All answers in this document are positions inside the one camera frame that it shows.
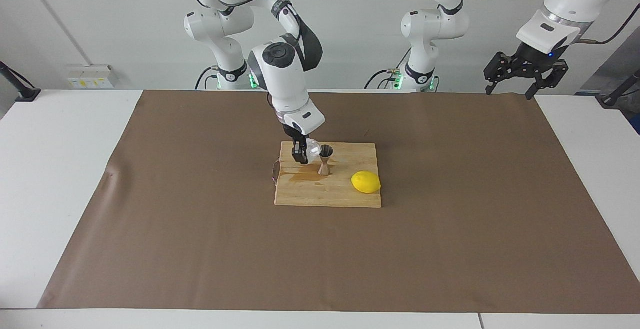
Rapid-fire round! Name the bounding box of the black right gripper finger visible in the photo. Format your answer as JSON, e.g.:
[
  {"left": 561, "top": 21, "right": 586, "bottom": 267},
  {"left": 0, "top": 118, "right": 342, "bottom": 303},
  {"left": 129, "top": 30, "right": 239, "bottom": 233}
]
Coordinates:
[{"left": 292, "top": 138, "right": 310, "bottom": 165}]

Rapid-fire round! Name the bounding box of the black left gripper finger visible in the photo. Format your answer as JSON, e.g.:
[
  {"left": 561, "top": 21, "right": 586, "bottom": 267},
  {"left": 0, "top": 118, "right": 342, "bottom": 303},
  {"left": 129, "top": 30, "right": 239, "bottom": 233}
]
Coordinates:
[
  {"left": 525, "top": 60, "right": 570, "bottom": 101},
  {"left": 483, "top": 51, "right": 524, "bottom": 95}
]

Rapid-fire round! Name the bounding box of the small clear glass cup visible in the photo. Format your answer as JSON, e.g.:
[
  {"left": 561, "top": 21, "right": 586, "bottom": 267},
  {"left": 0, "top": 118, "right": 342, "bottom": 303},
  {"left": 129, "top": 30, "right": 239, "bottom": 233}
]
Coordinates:
[{"left": 305, "top": 138, "right": 324, "bottom": 165}]

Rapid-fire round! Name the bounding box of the steel double jigger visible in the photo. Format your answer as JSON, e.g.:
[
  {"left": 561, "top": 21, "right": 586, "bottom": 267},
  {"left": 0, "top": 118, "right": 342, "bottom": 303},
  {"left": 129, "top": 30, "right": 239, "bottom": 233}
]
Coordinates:
[{"left": 319, "top": 144, "right": 335, "bottom": 176}]

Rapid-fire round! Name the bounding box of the wooden cutting board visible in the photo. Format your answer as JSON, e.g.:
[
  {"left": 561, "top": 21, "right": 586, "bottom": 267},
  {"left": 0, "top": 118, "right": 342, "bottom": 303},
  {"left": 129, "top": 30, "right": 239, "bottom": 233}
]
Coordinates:
[{"left": 272, "top": 141, "right": 383, "bottom": 209}]

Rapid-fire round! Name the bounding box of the black clamp stand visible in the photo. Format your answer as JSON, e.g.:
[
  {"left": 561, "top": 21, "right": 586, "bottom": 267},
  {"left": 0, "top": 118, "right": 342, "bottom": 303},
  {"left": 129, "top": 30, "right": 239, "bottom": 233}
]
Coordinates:
[
  {"left": 598, "top": 69, "right": 640, "bottom": 109},
  {"left": 0, "top": 60, "right": 42, "bottom": 103}
]

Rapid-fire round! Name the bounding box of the yellow lemon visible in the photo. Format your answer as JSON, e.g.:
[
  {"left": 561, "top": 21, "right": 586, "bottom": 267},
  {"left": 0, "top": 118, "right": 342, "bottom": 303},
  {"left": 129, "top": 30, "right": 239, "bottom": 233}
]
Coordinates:
[{"left": 351, "top": 171, "right": 382, "bottom": 194}]

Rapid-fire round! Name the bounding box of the brown paper table mat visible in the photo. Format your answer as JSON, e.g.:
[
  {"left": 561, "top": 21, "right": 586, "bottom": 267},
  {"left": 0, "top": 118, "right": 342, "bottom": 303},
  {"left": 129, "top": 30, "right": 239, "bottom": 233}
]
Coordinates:
[{"left": 37, "top": 90, "right": 640, "bottom": 315}]

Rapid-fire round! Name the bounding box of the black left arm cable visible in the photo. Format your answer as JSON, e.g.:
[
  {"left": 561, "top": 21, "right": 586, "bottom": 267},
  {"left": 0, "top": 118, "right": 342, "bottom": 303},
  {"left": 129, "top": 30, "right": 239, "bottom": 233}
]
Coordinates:
[{"left": 462, "top": 0, "right": 640, "bottom": 46}]

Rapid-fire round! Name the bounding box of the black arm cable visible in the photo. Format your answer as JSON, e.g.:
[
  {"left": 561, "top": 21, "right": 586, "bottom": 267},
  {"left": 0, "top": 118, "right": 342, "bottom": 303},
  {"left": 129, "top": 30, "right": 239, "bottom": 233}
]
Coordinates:
[
  {"left": 462, "top": 0, "right": 640, "bottom": 46},
  {"left": 172, "top": 0, "right": 301, "bottom": 35}
]

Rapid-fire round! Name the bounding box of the black left base cable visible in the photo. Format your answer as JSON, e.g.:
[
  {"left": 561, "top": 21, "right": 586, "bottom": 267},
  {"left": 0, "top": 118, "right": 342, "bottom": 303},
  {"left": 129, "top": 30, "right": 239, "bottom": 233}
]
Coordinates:
[{"left": 364, "top": 44, "right": 411, "bottom": 91}]

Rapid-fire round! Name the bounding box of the black base cable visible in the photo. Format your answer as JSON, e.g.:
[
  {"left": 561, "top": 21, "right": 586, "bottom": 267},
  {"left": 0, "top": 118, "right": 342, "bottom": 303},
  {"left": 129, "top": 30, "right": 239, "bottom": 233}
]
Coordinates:
[
  {"left": 194, "top": 65, "right": 221, "bottom": 91},
  {"left": 364, "top": 44, "right": 411, "bottom": 91}
]

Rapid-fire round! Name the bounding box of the black right base cable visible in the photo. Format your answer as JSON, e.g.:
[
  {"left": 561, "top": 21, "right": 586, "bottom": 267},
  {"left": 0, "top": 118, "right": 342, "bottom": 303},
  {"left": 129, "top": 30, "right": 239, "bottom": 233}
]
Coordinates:
[{"left": 194, "top": 65, "right": 221, "bottom": 91}]

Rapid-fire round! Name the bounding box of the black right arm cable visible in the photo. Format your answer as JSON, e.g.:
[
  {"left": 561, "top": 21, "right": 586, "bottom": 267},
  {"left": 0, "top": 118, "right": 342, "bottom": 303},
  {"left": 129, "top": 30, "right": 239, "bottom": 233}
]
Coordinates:
[{"left": 172, "top": 0, "right": 301, "bottom": 35}]

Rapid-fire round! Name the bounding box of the white wall socket box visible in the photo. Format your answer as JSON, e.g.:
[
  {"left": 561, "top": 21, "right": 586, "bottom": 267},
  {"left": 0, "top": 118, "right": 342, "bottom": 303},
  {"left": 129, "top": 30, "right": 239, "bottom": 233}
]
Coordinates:
[{"left": 66, "top": 65, "right": 117, "bottom": 90}]

